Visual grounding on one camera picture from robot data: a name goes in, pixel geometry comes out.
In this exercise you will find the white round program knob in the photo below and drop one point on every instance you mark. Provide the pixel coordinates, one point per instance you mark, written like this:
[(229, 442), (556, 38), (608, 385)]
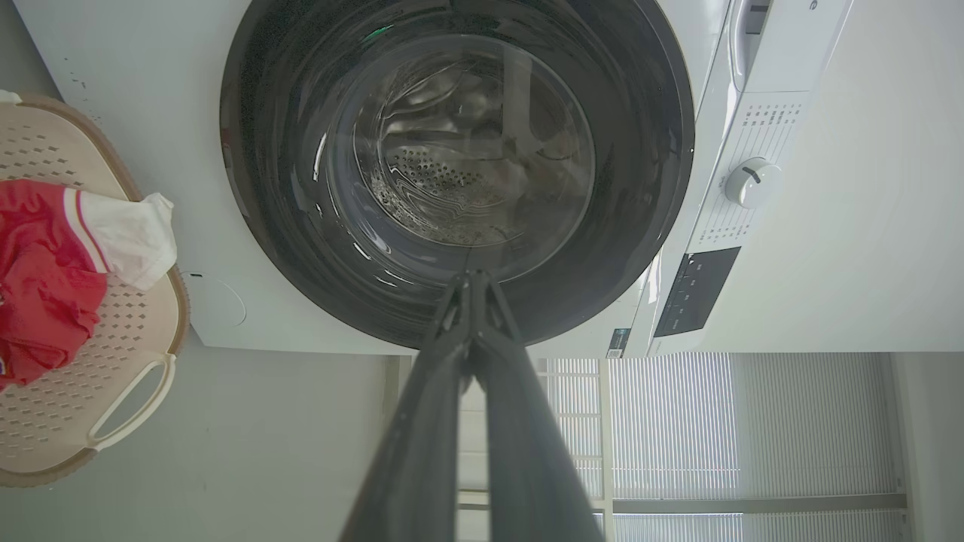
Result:
[(753, 183)]

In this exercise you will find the window with white blinds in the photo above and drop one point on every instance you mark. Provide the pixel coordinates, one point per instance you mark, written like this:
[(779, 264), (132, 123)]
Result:
[(678, 429)]

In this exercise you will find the round white filter cover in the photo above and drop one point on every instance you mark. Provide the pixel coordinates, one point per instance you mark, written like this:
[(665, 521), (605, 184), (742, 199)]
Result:
[(218, 301)]

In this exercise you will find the white front-load washing machine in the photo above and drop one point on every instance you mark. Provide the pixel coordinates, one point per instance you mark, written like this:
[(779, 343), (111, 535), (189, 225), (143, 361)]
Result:
[(143, 83)]

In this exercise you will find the small dark sticker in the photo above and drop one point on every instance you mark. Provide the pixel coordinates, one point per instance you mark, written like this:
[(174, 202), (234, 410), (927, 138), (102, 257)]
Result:
[(618, 343)]

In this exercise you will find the beige perforated laundry basket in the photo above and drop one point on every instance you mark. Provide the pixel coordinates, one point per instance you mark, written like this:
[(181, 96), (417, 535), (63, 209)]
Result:
[(128, 331)]

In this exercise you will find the white text label sticker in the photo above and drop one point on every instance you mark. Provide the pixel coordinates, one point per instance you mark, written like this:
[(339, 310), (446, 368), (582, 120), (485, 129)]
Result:
[(654, 278)]

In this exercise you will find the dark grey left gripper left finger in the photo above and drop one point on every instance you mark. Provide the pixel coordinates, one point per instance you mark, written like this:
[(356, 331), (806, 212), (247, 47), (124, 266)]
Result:
[(422, 436)]

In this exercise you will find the black washer display panel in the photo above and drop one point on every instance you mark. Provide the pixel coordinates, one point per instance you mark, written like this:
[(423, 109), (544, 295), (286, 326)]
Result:
[(697, 290)]

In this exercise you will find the red and white garment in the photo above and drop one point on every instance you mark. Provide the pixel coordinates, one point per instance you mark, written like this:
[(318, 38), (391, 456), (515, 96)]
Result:
[(45, 286)]

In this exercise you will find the steel perforated washer drum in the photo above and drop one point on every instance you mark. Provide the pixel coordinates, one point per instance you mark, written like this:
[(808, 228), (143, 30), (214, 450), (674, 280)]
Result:
[(452, 173)]

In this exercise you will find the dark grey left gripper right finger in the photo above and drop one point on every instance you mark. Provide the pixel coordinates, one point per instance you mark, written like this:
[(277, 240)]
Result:
[(527, 452)]

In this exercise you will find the white detergent drawer front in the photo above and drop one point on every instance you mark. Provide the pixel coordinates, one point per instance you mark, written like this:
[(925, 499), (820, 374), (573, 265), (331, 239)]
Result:
[(749, 38)]

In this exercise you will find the washer door glass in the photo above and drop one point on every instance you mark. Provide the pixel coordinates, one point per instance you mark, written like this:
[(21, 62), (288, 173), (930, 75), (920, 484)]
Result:
[(286, 226)]

